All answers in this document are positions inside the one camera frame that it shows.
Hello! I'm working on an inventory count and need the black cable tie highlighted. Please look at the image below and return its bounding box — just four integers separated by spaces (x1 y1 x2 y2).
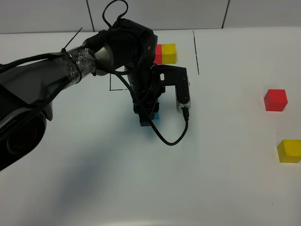
61 27 83 54

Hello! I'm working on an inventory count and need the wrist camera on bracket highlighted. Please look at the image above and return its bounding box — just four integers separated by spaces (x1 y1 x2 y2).
152 65 190 113

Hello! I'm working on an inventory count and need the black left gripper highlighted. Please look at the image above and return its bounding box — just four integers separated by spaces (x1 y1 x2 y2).
127 64 160 127

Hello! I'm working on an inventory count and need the black camera cable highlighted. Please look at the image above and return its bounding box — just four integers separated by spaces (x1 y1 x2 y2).
101 0 190 146

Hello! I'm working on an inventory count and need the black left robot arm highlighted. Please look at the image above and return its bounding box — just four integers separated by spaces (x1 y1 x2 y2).
0 18 158 169

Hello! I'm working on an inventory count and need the template yellow cube block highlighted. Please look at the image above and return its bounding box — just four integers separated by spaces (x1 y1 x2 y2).
161 43 177 64

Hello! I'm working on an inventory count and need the blue cube block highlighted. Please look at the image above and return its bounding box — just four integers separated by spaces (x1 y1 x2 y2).
150 113 159 120

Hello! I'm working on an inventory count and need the template red cube block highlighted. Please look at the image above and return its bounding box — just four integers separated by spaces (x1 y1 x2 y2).
154 44 163 65

